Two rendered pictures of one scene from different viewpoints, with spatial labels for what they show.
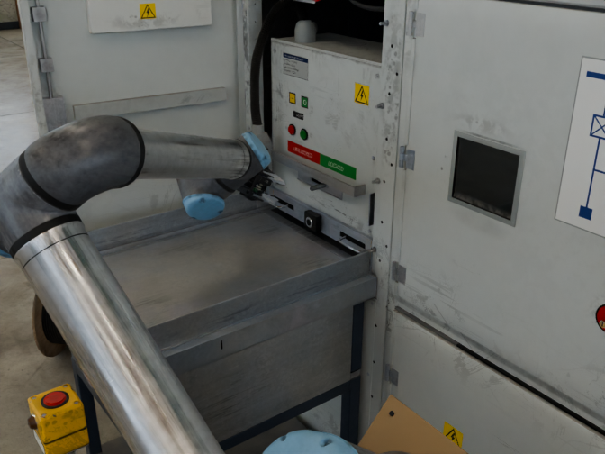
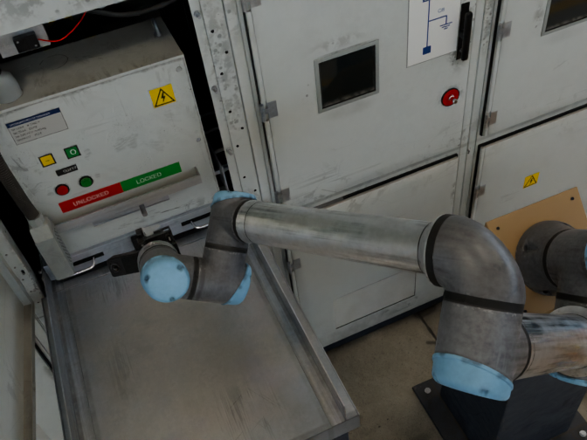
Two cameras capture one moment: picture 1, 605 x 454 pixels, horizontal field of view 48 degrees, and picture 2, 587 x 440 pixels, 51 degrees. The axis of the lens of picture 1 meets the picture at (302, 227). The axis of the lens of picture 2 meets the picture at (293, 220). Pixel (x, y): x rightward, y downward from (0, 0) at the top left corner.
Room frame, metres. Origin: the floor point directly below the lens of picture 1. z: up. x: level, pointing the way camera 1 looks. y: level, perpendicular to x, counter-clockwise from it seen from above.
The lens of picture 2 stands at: (1.05, 0.97, 2.13)
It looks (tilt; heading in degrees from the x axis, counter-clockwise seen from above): 46 degrees down; 290
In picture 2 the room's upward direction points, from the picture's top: 9 degrees counter-clockwise
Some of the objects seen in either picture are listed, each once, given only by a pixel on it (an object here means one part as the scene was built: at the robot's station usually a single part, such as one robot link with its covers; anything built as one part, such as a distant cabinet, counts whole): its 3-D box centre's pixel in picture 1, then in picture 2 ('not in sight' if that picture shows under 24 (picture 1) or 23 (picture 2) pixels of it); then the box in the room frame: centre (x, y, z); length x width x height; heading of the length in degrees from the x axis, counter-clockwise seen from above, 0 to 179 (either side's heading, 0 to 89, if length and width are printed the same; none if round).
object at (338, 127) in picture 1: (319, 138); (113, 169); (1.86, -0.05, 1.15); 0.48 x 0.01 x 0.48; 37
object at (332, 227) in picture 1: (322, 218); (141, 233); (1.87, -0.06, 0.89); 0.54 x 0.05 x 0.06; 37
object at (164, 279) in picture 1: (207, 277); (185, 356); (1.63, 0.26, 0.82); 0.68 x 0.62 x 0.06; 127
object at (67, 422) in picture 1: (58, 421); not in sight; (1.01, 0.46, 0.85); 0.08 x 0.08 x 0.10; 37
